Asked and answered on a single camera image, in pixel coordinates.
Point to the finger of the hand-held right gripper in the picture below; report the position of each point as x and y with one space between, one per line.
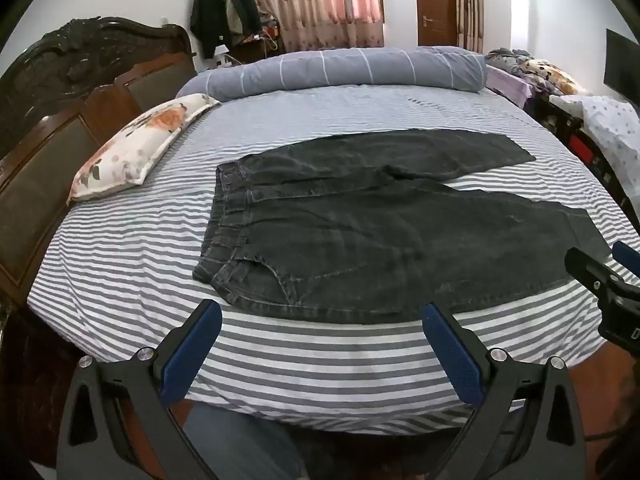
587 267
627 257

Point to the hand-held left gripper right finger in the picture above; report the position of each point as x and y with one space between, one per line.
452 350

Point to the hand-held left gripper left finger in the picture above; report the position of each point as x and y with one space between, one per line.
192 345

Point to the black denim pants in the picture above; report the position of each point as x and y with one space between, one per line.
350 230

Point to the bed with striped sheet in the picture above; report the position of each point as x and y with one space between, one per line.
150 285

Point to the black television screen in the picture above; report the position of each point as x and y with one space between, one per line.
622 67

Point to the floral blanket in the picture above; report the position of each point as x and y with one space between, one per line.
552 75

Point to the purple sheet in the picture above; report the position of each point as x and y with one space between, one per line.
507 85

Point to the floral pillow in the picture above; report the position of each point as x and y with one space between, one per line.
135 145

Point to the grey crumpled clothing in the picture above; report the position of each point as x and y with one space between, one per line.
505 57

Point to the dark carved wooden headboard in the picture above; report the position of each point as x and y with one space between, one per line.
60 135

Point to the narrow patterned curtain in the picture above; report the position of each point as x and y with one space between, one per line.
470 5

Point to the grey rolled duvet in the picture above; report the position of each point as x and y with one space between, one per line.
340 67

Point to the brown wooden door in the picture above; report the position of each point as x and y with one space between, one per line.
435 0

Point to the black hanging jacket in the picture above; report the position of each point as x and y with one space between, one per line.
207 15

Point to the dark hanging coat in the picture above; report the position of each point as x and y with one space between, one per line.
245 5

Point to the pink patterned curtain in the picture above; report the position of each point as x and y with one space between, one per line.
310 5

